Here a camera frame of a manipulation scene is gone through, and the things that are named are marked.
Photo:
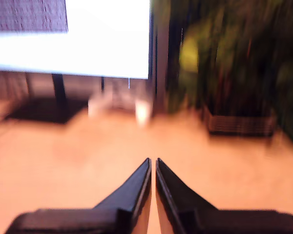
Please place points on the large black Huawei monitor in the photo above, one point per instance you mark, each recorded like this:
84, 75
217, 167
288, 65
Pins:
100, 48

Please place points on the black slatted planter box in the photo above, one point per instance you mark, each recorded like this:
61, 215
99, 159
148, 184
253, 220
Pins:
239, 124

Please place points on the green leafy plant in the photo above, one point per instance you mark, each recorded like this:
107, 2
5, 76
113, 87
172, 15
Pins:
234, 48

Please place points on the dark computer tower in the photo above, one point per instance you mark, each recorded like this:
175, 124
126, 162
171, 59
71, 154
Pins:
162, 73

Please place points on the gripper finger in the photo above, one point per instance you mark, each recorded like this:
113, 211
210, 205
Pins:
175, 195
134, 195

